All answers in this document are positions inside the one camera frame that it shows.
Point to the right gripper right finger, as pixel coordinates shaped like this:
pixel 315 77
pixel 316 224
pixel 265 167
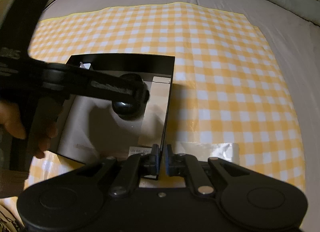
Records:
pixel 189 168

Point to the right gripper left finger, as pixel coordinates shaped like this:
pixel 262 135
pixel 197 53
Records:
pixel 131 171

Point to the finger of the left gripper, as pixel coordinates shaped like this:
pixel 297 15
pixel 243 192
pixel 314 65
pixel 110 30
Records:
pixel 90 83

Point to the white charger plug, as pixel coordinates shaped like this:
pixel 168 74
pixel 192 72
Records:
pixel 85 65

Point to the black box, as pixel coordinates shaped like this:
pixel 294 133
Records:
pixel 88 127

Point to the black computer mouse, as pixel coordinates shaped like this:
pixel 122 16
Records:
pixel 131 105

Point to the person left hand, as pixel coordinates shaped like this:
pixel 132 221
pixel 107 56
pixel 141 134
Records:
pixel 10 121

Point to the cardboard strip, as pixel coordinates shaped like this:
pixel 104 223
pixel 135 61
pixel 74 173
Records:
pixel 155 115

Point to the clear tape strip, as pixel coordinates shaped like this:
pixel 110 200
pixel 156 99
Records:
pixel 225 151

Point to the yellow checkered cloth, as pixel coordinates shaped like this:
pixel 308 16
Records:
pixel 228 85

